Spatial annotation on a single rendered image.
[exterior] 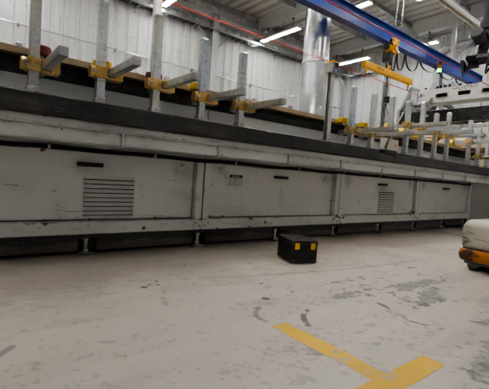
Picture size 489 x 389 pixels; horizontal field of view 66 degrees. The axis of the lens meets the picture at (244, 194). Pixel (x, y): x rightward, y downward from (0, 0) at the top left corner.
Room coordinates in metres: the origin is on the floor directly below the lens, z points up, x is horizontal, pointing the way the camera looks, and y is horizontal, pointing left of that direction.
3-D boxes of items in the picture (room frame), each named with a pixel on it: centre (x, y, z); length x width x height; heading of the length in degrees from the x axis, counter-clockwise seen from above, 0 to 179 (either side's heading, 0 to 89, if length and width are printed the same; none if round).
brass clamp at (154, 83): (1.79, 0.43, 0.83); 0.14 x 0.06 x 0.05; 128
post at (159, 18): (1.77, 0.45, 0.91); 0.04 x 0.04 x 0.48; 38
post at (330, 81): (2.54, -0.52, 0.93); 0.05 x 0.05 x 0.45; 38
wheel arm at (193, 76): (1.73, 0.36, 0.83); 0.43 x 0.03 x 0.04; 38
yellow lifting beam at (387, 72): (7.61, -2.70, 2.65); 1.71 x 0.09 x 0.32; 128
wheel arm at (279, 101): (2.04, -0.03, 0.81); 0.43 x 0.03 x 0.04; 38
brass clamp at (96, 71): (1.63, 0.63, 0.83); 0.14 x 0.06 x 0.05; 128
